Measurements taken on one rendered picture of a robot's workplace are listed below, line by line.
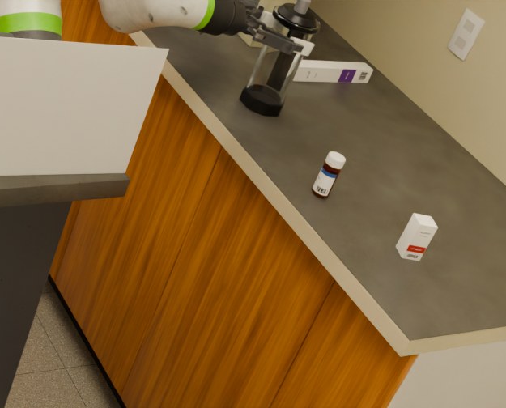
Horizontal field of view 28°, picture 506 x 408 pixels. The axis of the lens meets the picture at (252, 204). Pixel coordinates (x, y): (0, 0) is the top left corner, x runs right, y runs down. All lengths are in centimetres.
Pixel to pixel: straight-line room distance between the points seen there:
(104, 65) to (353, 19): 136
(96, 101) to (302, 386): 71
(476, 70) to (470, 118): 12
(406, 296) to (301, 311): 25
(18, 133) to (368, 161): 88
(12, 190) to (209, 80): 74
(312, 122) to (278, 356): 57
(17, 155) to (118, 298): 95
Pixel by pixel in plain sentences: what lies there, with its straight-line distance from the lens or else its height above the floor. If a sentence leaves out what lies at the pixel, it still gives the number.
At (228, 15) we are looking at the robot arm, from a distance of 207.
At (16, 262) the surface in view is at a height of 72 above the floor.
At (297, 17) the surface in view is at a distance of 220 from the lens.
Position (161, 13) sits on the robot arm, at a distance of 199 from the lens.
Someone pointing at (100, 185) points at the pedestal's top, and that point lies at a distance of 183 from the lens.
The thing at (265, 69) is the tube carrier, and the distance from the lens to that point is 224.
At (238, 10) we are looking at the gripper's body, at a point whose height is 118.
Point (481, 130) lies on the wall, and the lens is 260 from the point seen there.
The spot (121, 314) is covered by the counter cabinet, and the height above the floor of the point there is 28.
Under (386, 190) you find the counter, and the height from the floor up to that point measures 94.
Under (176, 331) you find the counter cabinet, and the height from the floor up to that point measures 42.
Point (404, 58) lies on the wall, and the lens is 279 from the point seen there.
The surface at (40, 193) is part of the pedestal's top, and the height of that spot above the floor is 92.
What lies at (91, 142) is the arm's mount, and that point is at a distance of 179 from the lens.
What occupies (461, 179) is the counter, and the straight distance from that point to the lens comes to 243.
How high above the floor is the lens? 188
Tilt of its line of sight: 29 degrees down
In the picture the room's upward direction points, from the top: 24 degrees clockwise
